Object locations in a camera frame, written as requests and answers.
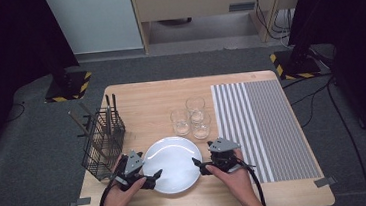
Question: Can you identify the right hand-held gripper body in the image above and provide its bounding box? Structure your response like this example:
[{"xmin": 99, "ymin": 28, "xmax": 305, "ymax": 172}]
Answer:
[{"xmin": 203, "ymin": 134, "xmax": 256, "ymax": 176}]

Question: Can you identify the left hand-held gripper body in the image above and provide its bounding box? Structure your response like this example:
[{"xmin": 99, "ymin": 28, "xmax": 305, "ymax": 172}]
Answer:
[{"xmin": 109, "ymin": 148, "xmax": 157, "ymax": 193}]

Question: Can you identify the white plate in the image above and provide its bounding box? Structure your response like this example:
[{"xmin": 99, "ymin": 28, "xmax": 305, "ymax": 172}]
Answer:
[{"xmin": 139, "ymin": 134, "xmax": 207, "ymax": 198}]

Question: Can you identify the clear drinking glass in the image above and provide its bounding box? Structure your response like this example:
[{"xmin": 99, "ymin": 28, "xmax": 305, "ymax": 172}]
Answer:
[
  {"xmin": 185, "ymin": 95, "xmax": 207, "ymax": 121},
  {"xmin": 190, "ymin": 112, "xmax": 214, "ymax": 141},
  {"xmin": 169, "ymin": 107, "xmax": 193, "ymax": 138}
]

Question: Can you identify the black wire cutlery basket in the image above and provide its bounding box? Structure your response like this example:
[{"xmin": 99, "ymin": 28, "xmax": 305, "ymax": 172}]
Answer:
[{"xmin": 74, "ymin": 106, "xmax": 131, "ymax": 184}]

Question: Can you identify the person's left hand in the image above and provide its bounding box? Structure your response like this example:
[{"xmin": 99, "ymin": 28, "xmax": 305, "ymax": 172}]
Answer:
[{"xmin": 98, "ymin": 152, "xmax": 150, "ymax": 206}]

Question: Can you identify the person's right hand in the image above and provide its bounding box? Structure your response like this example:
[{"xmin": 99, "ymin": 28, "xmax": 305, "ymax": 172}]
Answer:
[{"xmin": 206, "ymin": 161, "xmax": 259, "ymax": 205}]

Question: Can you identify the grey white striped placemat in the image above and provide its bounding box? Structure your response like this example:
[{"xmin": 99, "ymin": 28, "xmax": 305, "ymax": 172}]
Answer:
[{"xmin": 210, "ymin": 76, "xmax": 323, "ymax": 188}]

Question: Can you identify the black yellow-striped stand base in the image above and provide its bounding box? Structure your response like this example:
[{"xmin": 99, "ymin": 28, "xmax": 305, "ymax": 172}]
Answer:
[
  {"xmin": 269, "ymin": 47, "xmax": 323, "ymax": 82},
  {"xmin": 42, "ymin": 70, "xmax": 94, "ymax": 104}
]

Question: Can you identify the white panel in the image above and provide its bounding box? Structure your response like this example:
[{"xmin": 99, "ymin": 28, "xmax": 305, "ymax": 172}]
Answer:
[{"xmin": 44, "ymin": 0, "xmax": 144, "ymax": 57}]

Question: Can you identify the light wooden desk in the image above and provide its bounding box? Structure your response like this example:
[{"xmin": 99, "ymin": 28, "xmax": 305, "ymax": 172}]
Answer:
[{"xmin": 128, "ymin": 0, "xmax": 312, "ymax": 56}]

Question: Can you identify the black curtain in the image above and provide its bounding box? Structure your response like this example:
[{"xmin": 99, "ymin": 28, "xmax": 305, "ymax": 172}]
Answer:
[
  {"xmin": 283, "ymin": 0, "xmax": 366, "ymax": 161},
  {"xmin": 0, "ymin": 0, "xmax": 89, "ymax": 173}
]

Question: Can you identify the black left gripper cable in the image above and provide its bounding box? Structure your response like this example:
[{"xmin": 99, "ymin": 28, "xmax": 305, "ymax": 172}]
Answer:
[{"xmin": 96, "ymin": 180, "xmax": 121, "ymax": 206}]

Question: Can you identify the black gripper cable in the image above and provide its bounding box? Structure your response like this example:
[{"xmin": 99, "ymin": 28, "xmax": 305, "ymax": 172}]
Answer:
[
  {"xmin": 239, "ymin": 157, "xmax": 268, "ymax": 206},
  {"xmin": 96, "ymin": 180, "xmax": 121, "ymax": 206}
]

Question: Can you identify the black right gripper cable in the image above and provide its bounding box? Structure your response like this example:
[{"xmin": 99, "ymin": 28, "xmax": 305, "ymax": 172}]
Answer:
[{"xmin": 239, "ymin": 157, "xmax": 268, "ymax": 206}]

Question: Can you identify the long black floor cable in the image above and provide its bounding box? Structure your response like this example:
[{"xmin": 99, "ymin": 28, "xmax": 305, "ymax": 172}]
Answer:
[{"xmin": 324, "ymin": 73, "xmax": 366, "ymax": 206}]

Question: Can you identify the black cable bundle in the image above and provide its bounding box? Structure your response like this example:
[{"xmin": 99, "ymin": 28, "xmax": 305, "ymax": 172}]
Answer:
[{"xmin": 253, "ymin": 0, "xmax": 295, "ymax": 42}]

